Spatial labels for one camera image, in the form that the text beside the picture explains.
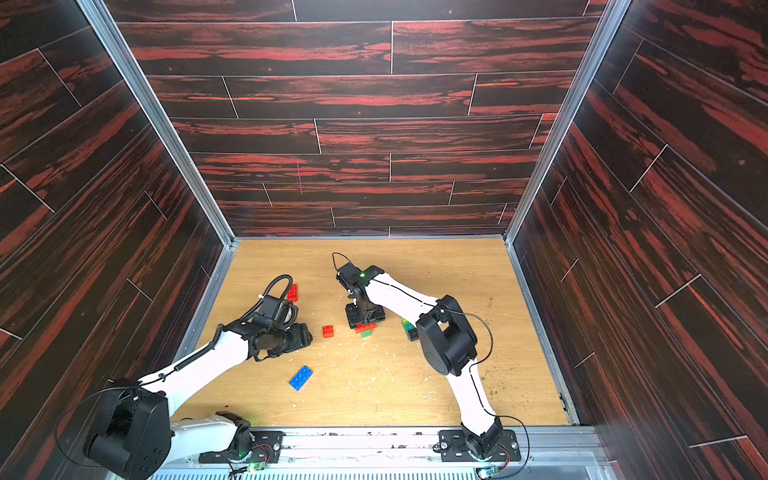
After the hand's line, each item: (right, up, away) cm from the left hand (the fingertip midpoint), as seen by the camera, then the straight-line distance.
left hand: (306, 340), depth 88 cm
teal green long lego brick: (+31, +3, +6) cm, 31 cm away
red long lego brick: (+16, +3, +3) cm, 17 cm away
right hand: (+18, +5, +6) cm, 20 cm away
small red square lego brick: (+5, +1, +6) cm, 8 cm away
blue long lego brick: (-1, -10, -4) cm, 11 cm away
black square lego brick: (+32, +1, +3) cm, 32 cm away
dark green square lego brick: (+17, +1, +5) cm, 18 cm away
